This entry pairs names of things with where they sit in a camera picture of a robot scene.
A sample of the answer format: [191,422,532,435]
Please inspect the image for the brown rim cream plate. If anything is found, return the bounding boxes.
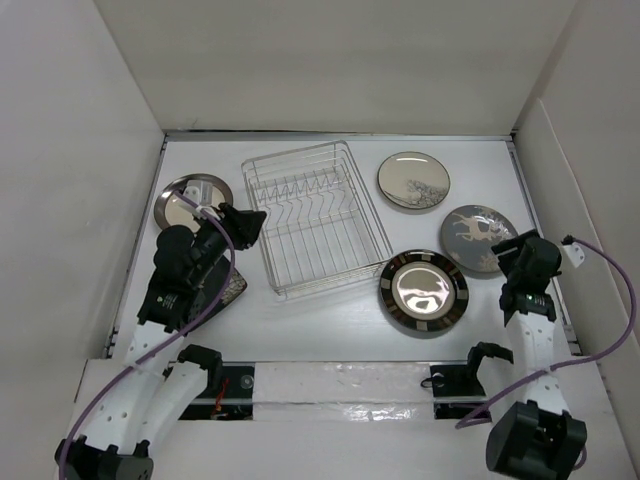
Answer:
[153,173,234,233]

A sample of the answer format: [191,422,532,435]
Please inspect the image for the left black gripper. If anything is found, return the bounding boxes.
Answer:
[188,202,265,286]

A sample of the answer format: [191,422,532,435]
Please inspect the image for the black striped rim plate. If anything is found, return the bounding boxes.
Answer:
[378,249,469,333]

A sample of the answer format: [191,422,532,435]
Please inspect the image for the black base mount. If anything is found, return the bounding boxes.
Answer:
[179,363,255,421]
[420,364,485,420]

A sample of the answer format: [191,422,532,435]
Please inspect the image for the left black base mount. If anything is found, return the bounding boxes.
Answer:
[179,363,255,421]

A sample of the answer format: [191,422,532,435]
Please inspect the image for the black square floral plate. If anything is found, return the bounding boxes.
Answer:
[200,256,248,325]

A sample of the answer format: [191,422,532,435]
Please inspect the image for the grey plate with deer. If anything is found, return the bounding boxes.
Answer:
[440,205,518,274]

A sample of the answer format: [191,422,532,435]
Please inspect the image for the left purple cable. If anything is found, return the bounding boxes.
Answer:
[58,193,237,480]

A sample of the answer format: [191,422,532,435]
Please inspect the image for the cream plate with tree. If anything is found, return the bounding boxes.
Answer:
[376,151,451,212]

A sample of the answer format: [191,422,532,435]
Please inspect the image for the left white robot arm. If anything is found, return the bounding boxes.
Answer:
[55,202,267,479]

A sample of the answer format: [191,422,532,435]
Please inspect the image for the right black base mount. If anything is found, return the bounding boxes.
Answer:
[420,364,485,420]

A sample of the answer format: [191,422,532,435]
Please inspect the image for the wire dish rack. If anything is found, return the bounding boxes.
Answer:
[242,141,392,299]

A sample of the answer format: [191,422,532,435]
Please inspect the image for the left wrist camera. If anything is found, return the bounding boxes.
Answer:
[183,180,213,206]

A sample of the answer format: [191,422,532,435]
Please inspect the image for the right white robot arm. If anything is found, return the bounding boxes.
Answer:
[461,230,587,479]

